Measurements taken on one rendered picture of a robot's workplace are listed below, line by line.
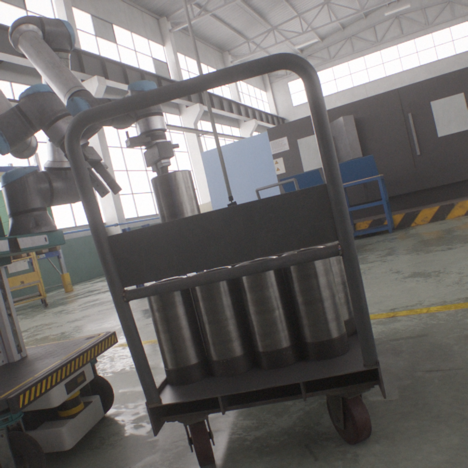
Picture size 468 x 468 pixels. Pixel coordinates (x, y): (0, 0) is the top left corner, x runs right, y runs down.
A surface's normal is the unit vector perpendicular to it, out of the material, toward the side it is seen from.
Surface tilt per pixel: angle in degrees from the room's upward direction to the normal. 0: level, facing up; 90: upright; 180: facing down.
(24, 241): 90
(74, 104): 93
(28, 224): 70
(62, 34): 111
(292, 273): 90
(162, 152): 90
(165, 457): 0
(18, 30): 106
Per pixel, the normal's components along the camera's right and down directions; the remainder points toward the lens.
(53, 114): 0.26, -0.03
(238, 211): -0.11, 0.22
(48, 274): 0.88, -0.18
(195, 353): 0.61, -0.11
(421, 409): -0.23, -0.97
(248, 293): -0.60, 0.19
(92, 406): 0.96, -0.21
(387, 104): -0.42, 0.08
